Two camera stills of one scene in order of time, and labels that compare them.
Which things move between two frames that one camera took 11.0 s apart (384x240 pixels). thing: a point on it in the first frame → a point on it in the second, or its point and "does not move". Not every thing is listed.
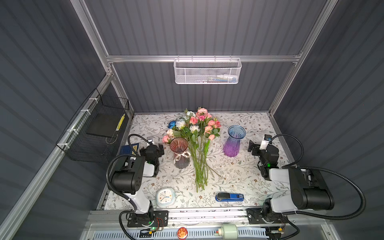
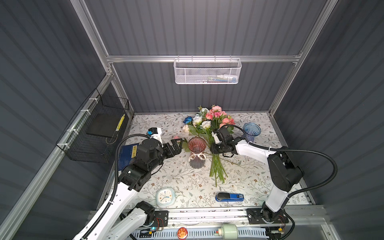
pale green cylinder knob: x=229 y=231 does not move
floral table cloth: x=207 y=162 does not move
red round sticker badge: x=182 y=233 does not move
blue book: x=127 y=149 does not move
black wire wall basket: x=93 y=135 does not move
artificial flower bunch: x=198 y=129 → x=206 y=122
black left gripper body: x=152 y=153 → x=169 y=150
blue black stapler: x=224 y=197 does not move
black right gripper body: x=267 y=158 → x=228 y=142
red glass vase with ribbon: x=179 y=146 → x=197 y=146
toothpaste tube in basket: x=227 y=78 does not move
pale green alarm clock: x=165 y=197 does not move
